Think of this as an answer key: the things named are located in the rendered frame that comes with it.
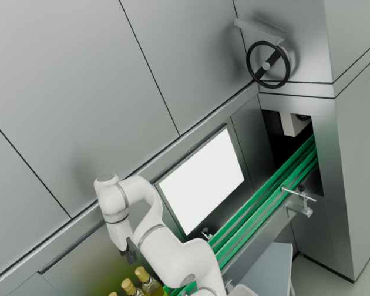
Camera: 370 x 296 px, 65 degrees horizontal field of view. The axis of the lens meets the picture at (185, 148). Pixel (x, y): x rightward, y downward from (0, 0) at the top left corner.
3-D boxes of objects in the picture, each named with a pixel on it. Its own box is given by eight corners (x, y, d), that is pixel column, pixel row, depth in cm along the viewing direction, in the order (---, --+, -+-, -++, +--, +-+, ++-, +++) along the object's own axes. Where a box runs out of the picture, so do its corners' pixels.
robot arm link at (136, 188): (140, 259, 70) (100, 205, 83) (181, 232, 77) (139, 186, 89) (138, 238, 65) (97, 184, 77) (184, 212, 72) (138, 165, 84)
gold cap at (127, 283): (133, 283, 102) (127, 276, 99) (138, 289, 99) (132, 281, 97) (124, 291, 100) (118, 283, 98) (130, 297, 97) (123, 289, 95)
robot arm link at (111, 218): (96, 206, 90) (98, 214, 92) (107, 218, 84) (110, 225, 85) (118, 196, 94) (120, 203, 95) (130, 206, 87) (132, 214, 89)
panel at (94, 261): (242, 178, 147) (223, 122, 130) (246, 180, 145) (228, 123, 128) (93, 322, 111) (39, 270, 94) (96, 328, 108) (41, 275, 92)
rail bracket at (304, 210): (291, 209, 145) (282, 175, 134) (323, 223, 132) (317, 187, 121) (285, 215, 143) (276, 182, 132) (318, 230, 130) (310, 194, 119)
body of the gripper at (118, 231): (97, 211, 91) (107, 239, 95) (111, 225, 83) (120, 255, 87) (119, 201, 95) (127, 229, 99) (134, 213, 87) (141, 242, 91)
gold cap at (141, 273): (145, 271, 104) (140, 263, 102) (151, 276, 101) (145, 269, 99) (138, 278, 102) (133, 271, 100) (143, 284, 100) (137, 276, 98)
